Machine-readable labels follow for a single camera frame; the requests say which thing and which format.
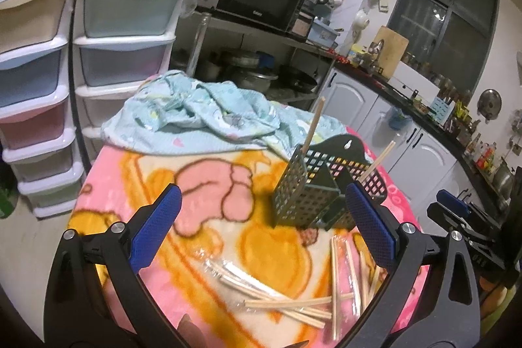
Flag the pink printed blanket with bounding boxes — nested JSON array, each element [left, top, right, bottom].
[[71, 75, 433, 348]]

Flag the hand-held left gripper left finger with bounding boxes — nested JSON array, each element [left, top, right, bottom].
[[44, 184, 205, 348]]

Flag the metal shelf rack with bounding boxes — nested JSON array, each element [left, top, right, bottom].
[[169, 6, 335, 104]]

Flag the black kitchen countertop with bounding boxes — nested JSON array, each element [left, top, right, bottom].
[[326, 50, 518, 210]]

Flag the green perforated utensil holder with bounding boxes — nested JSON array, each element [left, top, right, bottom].
[[272, 136, 388, 232]]

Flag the large steel pot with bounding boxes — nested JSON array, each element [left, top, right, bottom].
[[230, 71, 278, 92]]

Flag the steel pot with lid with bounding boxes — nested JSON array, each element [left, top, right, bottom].
[[222, 50, 262, 69]]

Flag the dark window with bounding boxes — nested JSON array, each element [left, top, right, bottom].
[[387, 0, 500, 100]]

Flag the white countertop box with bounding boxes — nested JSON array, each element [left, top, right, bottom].
[[397, 60, 445, 100]]

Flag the wooden cutting board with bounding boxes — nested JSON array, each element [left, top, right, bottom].
[[373, 26, 409, 77]]

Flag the hanging steel lid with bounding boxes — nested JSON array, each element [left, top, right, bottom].
[[477, 89, 502, 124]]

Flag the small steel pot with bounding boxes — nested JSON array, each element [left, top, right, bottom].
[[200, 54, 223, 82]]

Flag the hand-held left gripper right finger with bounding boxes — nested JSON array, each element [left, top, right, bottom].
[[338, 181, 483, 348]]

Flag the white plastic drawer unit right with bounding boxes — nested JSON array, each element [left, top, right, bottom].
[[73, 0, 192, 153]]

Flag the row of condiment bottles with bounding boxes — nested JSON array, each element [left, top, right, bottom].
[[457, 103, 514, 186]]

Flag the person's right forearm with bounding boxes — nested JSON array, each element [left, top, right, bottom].
[[481, 277, 515, 322]]

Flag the blue plastic bag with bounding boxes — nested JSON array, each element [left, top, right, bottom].
[[385, 107, 412, 130]]

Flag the light blue printed towel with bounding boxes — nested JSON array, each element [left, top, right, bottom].
[[101, 68, 347, 153]]

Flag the black frying pan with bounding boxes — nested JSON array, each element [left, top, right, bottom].
[[279, 65, 319, 94]]

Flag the blue knife block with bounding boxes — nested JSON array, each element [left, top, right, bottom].
[[430, 95, 455, 124]]

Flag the metal faucet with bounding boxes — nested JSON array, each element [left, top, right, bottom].
[[369, 39, 386, 71]]

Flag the clear plastic wrapper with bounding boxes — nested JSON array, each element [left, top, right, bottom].
[[192, 248, 262, 292]]

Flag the row of glass jars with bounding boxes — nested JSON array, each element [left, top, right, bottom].
[[402, 51, 449, 85]]

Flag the light wooden chopstick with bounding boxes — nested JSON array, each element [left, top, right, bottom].
[[301, 97, 327, 165], [359, 141, 397, 183]]

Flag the white kitchen cabinets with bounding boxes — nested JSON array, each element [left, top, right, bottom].
[[318, 67, 506, 218]]

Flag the green plastic item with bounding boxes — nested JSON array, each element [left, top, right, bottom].
[[0, 173, 19, 218]]

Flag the blue dish tray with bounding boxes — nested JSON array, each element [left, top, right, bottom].
[[306, 20, 341, 49]]

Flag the bunch of wooden chopsticks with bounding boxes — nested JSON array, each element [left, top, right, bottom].
[[220, 238, 382, 330]]

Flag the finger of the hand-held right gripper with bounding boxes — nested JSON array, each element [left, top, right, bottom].
[[426, 203, 469, 240], [436, 189, 474, 214]]

